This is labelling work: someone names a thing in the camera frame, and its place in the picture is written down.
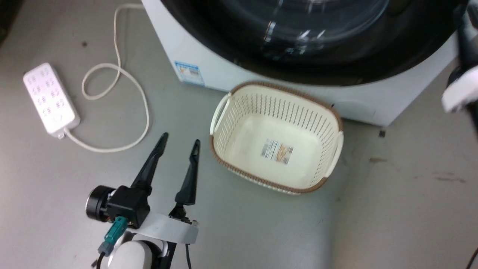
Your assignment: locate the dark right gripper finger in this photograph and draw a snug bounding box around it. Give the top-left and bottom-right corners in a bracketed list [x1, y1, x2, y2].
[456, 7, 478, 72]

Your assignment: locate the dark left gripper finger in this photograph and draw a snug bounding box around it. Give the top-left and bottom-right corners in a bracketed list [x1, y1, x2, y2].
[175, 139, 201, 206]
[130, 132, 169, 195]

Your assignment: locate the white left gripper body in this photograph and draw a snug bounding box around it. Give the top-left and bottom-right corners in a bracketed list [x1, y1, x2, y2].
[133, 204, 199, 245]

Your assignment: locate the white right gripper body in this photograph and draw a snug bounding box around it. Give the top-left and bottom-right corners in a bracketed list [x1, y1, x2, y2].
[442, 65, 478, 114]

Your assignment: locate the black round glass washer door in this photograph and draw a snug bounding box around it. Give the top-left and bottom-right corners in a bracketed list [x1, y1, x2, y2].
[161, 0, 468, 87]

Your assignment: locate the white washing machine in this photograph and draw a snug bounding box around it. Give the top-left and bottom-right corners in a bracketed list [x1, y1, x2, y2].
[141, 0, 460, 127]

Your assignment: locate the cream laundry basket brown rim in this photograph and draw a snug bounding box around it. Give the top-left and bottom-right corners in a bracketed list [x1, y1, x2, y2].
[209, 81, 344, 195]

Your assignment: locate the barcode label sticker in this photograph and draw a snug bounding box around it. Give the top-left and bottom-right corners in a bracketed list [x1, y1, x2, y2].
[260, 138, 294, 165]

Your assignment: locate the blue energy label sticker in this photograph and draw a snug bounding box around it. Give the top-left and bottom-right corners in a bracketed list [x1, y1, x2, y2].
[174, 61, 205, 86]

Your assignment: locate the white power strip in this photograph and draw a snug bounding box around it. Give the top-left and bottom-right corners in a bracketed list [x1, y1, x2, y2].
[23, 62, 81, 139]

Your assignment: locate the white power strip cord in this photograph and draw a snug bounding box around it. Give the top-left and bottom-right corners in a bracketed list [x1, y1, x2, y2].
[64, 3, 150, 153]

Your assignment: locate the green plug camera cable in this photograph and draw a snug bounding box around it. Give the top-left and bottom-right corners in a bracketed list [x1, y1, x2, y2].
[95, 216, 128, 269]

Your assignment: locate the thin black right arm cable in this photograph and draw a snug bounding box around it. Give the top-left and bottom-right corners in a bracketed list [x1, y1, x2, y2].
[466, 247, 478, 269]

